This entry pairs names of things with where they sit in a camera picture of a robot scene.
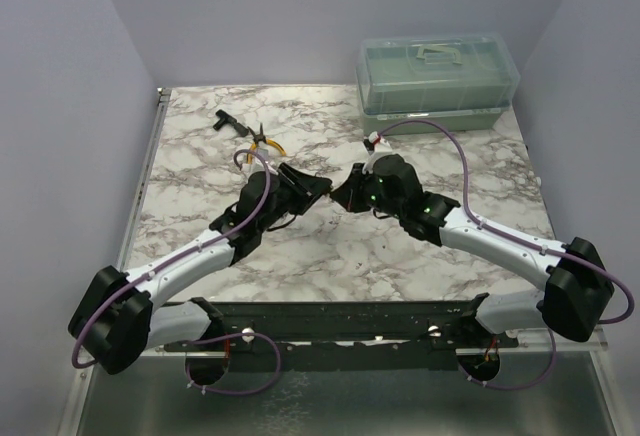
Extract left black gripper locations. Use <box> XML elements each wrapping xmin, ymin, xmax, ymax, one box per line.
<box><xmin>259</xmin><ymin>164</ymin><xmax>332</xmax><ymax>234</ymax></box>

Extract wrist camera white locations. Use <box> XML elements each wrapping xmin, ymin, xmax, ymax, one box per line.
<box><xmin>245</xmin><ymin>153</ymin><xmax>277</xmax><ymax>175</ymax></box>
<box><xmin>362</xmin><ymin>131</ymin><xmax>393</xmax><ymax>174</ymax></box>

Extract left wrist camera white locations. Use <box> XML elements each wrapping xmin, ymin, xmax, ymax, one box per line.
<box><xmin>245</xmin><ymin>153</ymin><xmax>277</xmax><ymax>175</ymax></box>

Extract yellow handled pliers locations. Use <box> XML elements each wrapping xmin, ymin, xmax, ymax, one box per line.
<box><xmin>248</xmin><ymin>124</ymin><xmax>287</xmax><ymax>156</ymax></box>

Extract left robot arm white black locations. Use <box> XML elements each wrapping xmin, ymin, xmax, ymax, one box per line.
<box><xmin>68</xmin><ymin>163</ymin><xmax>332</xmax><ymax>374</ymax></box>

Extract aluminium side rail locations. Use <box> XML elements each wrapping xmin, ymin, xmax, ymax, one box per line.
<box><xmin>115</xmin><ymin>87</ymin><xmax>172</xmax><ymax>271</ymax></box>

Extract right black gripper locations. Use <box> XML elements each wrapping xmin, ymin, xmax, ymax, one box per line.
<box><xmin>331</xmin><ymin>163</ymin><xmax>404</xmax><ymax>221</ymax></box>

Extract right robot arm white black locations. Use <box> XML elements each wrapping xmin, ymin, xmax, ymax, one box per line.
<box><xmin>331</xmin><ymin>154</ymin><xmax>614</xmax><ymax>348</ymax></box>

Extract black front mounting rail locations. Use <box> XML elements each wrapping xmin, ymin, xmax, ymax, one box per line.
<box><xmin>102</xmin><ymin>298</ymin><xmax>531</xmax><ymax>373</ymax></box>

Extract black T-shaped tool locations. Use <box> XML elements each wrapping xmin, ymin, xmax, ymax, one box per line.
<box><xmin>213</xmin><ymin>109</ymin><xmax>249</xmax><ymax>137</ymax></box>

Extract clear lid grey toolbox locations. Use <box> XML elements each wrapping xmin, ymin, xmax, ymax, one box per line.
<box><xmin>356</xmin><ymin>33</ymin><xmax>520</xmax><ymax>134</ymax></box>

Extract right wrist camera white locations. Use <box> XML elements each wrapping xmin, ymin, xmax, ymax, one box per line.
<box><xmin>362</xmin><ymin>131</ymin><xmax>393</xmax><ymax>174</ymax></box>

